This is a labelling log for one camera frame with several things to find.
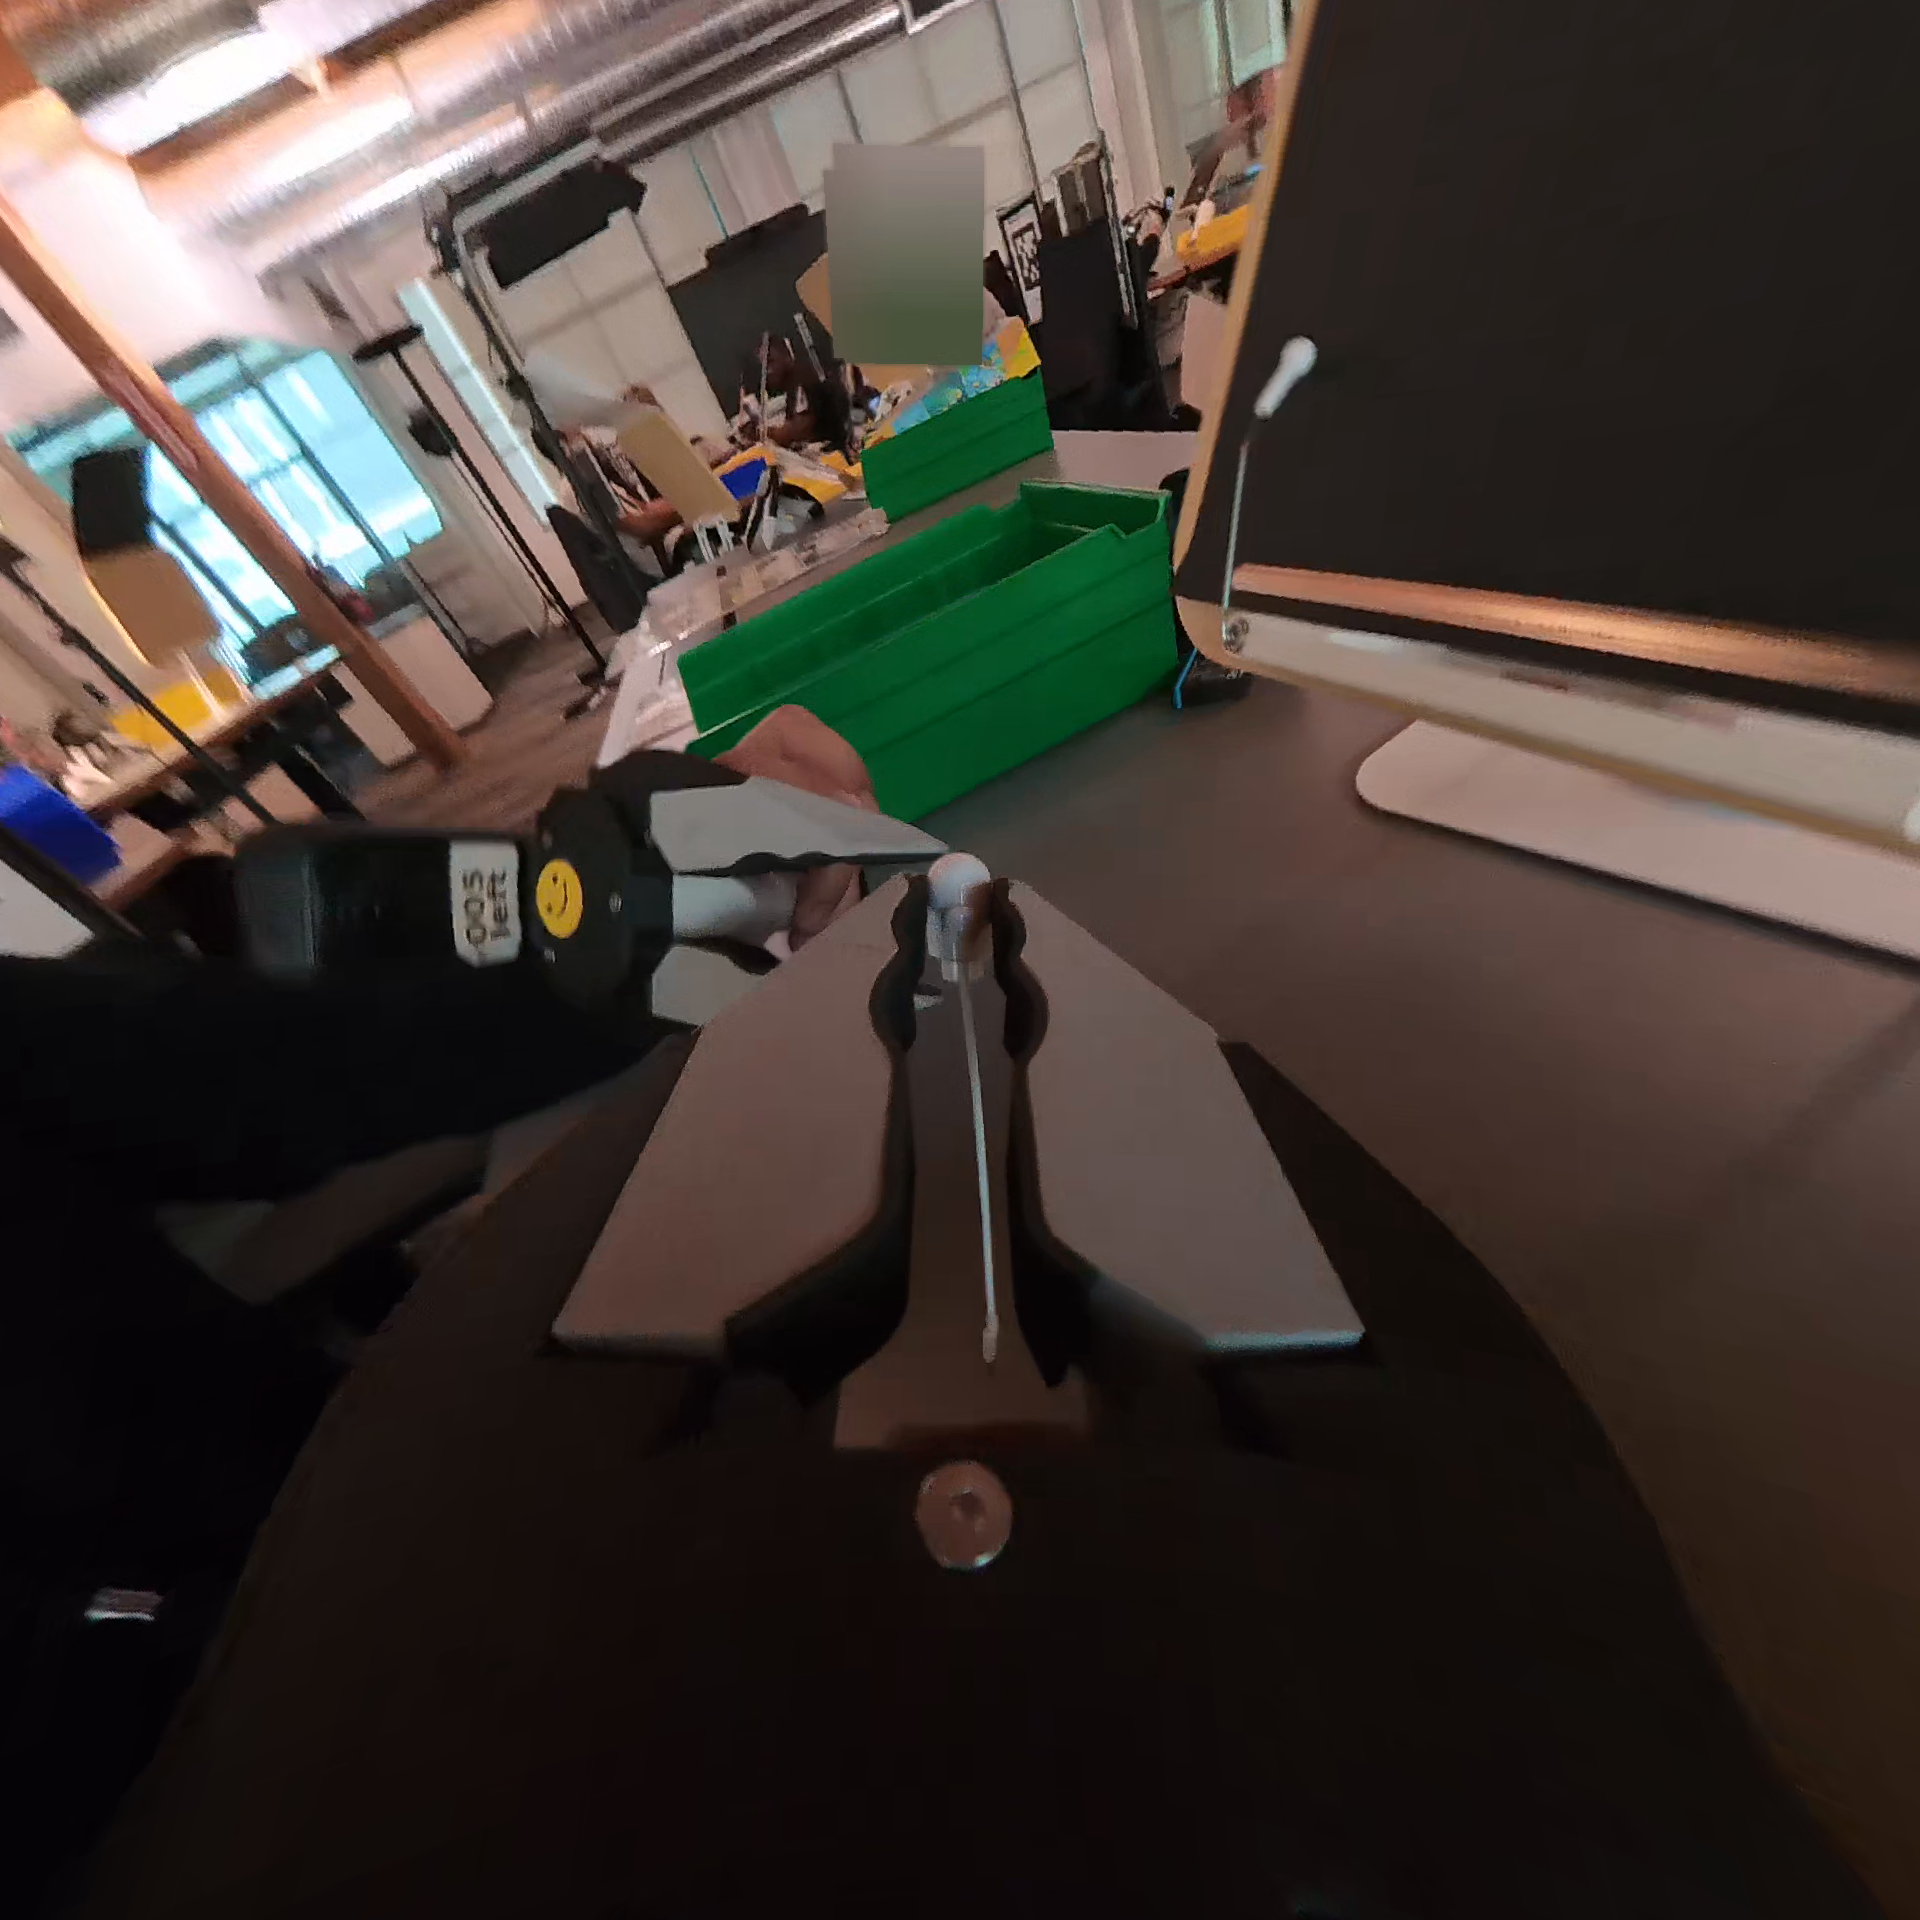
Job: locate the large green plastic bin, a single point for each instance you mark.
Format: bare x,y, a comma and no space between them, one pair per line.
931,662

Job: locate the beige cardboard panel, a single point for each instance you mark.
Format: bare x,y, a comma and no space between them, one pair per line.
675,458
149,600

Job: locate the black wooden book stand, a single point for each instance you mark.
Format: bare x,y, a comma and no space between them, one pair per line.
1577,300

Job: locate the person's left hand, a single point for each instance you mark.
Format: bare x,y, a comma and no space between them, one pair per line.
819,758

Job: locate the wooden work table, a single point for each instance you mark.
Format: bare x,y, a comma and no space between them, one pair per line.
196,744

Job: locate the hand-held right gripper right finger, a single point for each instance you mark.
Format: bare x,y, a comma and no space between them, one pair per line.
1171,1184

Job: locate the colourful box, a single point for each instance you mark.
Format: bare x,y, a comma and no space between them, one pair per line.
962,382

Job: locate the silver duct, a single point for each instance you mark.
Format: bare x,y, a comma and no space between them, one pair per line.
451,76

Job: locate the small green plastic bin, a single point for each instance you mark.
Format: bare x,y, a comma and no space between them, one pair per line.
962,442

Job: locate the person's left forearm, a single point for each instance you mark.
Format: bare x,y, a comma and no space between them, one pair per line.
225,1079

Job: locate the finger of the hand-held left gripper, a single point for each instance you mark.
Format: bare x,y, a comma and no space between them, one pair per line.
705,983
781,832

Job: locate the small yellow crate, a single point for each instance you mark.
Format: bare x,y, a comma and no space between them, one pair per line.
166,710

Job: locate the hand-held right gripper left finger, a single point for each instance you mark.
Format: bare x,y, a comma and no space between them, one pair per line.
750,1172

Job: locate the dark cabinet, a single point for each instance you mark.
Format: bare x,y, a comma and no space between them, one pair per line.
1097,331

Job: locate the black floor lamp stand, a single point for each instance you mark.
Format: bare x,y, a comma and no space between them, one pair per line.
451,452

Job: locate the black softbox light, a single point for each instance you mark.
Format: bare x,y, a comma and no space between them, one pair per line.
541,226

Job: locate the small black box blue edge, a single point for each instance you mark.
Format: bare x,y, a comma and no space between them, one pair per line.
1215,686

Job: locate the wooden post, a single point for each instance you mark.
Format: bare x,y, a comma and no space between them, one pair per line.
225,480

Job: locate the person's dark clothing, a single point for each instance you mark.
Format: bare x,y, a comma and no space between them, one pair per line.
149,1501

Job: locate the blue storage bin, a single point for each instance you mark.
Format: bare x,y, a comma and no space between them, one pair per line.
53,827

